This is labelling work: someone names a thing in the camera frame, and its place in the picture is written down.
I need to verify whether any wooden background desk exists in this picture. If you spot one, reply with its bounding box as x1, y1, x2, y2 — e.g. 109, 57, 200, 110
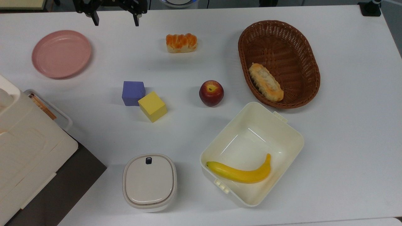
0, 0, 47, 10

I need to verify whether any orange topped bread loaf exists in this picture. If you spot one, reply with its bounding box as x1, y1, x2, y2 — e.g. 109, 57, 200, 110
166, 33, 198, 53

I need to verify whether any brown wicker basket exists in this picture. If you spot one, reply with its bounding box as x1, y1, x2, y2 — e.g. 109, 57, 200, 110
238, 20, 321, 109

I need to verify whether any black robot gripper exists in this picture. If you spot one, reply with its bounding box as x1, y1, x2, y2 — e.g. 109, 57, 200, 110
73, 0, 148, 27

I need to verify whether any dark brown drawer box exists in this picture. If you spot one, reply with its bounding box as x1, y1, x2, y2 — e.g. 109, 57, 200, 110
6, 135, 107, 226

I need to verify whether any long baked bread roll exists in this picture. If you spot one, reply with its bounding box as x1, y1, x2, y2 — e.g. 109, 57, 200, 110
248, 63, 285, 102

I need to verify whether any white lidded bin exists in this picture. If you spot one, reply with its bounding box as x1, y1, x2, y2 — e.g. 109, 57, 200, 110
122, 153, 177, 213

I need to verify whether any copper cabinet door handle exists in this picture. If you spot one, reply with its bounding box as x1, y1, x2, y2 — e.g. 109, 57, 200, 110
28, 93, 57, 121

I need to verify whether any cream toy cabinet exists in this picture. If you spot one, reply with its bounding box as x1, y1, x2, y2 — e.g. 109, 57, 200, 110
0, 75, 79, 218

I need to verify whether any purple cube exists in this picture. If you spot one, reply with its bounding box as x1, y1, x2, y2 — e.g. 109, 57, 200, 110
122, 81, 146, 107

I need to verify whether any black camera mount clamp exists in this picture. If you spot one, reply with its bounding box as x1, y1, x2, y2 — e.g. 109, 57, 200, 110
358, 0, 382, 17

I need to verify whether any yellow cube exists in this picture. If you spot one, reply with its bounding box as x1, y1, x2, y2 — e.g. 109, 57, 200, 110
138, 91, 168, 123

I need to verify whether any pink plate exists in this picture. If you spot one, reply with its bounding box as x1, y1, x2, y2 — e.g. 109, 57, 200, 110
31, 30, 92, 79

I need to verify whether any yellow banana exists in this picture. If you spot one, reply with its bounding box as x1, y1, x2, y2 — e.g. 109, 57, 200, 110
206, 153, 272, 184

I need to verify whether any clear drawer handle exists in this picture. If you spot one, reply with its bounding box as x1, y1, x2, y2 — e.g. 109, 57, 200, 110
24, 89, 73, 132

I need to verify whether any red apple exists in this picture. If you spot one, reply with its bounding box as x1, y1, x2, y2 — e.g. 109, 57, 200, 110
199, 80, 225, 107

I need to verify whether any cream plastic box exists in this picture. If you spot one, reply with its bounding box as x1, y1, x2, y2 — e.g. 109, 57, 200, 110
199, 101, 305, 207

